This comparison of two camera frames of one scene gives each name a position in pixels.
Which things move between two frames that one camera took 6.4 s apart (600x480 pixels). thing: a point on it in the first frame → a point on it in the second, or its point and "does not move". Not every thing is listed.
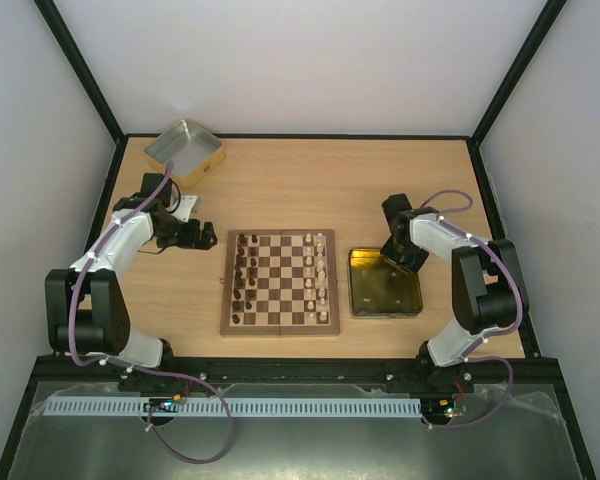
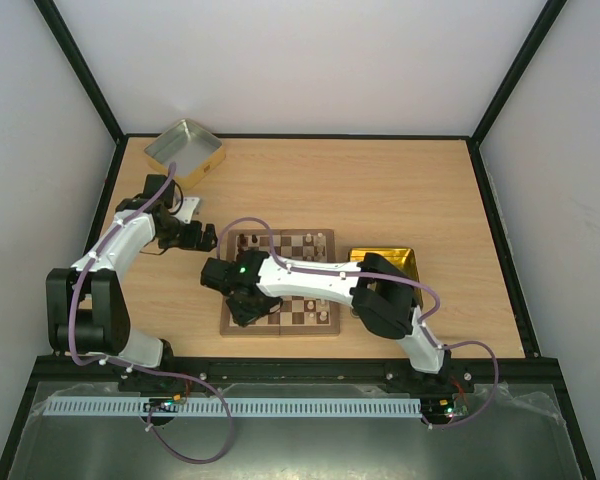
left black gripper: (191, 240) does not move
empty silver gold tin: (193, 151) does not move
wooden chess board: (279, 282) does not move
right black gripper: (405, 256) → (250, 306)
